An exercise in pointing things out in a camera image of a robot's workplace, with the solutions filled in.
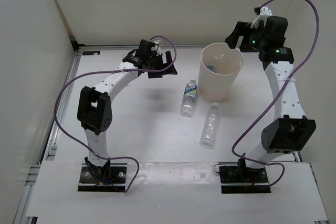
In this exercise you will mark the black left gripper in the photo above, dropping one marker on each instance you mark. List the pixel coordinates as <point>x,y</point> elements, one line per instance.
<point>171,70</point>

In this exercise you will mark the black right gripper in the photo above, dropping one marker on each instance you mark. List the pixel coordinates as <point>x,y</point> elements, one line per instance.
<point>239,31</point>

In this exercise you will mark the clear bottle blue label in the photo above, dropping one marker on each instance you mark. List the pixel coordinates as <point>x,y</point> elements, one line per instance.
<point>211,68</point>

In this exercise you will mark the clear bottle green white label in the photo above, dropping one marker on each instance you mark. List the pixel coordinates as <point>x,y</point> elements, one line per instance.
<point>189,99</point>

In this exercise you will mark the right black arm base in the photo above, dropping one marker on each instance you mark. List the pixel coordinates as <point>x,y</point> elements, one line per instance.
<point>237,180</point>

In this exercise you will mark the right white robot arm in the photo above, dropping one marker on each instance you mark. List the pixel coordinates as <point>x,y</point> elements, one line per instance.
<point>291,129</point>

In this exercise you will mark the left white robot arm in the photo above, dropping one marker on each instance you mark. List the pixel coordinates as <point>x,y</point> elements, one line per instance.
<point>95,111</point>

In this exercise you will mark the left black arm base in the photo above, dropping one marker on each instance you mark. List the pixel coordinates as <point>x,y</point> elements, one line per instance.
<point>113,182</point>

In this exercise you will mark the white round bin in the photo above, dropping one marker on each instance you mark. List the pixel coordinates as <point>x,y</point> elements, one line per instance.
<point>228,62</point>

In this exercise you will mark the clear unlabeled plastic bottle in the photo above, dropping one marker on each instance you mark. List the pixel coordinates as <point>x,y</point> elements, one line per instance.
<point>208,136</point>

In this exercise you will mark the black XDOF label left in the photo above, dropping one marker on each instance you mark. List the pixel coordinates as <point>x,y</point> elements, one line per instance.
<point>91,53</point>

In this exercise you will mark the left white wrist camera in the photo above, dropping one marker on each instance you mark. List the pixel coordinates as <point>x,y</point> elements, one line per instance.
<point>158,44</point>

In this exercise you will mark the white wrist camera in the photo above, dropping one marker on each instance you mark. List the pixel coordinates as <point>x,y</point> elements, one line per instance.
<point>262,14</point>
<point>158,44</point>

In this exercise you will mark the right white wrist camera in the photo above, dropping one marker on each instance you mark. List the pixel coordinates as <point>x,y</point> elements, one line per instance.
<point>262,14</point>

